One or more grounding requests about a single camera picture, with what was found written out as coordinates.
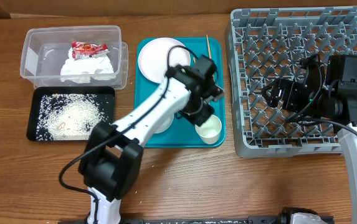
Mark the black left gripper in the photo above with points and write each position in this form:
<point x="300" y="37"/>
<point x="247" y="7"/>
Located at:
<point x="200" y="117"/>

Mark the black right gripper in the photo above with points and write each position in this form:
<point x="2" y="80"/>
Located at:
<point x="291" y="89"/>

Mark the white paper cup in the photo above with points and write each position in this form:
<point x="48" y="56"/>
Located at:
<point x="210" y="131"/>

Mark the small grey rice bowl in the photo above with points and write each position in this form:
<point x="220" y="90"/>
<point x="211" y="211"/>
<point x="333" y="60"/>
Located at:
<point x="163" y="123"/>

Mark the white napkin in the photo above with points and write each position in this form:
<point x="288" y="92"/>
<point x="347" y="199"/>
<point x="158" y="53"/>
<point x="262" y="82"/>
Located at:
<point x="83" y="70"/>

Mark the red snack wrapper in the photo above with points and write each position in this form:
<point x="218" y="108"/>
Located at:
<point x="82" y="50"/>

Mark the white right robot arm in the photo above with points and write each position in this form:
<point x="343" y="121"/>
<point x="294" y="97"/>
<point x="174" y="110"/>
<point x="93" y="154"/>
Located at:
<point x="328" y="95"/>

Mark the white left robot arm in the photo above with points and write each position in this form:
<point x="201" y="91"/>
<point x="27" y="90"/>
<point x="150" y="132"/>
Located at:
<point x="110" y="163"/>

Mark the teal serving tray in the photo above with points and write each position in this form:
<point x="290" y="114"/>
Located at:
<point x="182" y="134"/>

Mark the large white plate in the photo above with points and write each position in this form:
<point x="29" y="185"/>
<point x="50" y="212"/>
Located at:
<point x="152" y="58"/>

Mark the pile of rice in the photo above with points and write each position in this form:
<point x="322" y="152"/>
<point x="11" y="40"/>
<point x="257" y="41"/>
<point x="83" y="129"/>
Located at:
<point x="69" y="117"/>

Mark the black tray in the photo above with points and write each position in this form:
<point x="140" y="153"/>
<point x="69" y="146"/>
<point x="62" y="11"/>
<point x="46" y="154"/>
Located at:
<point x="105" y="92"/>

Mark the clear plastic bin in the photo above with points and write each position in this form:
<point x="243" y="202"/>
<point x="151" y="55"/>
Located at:
<point x="45" y="50"/>

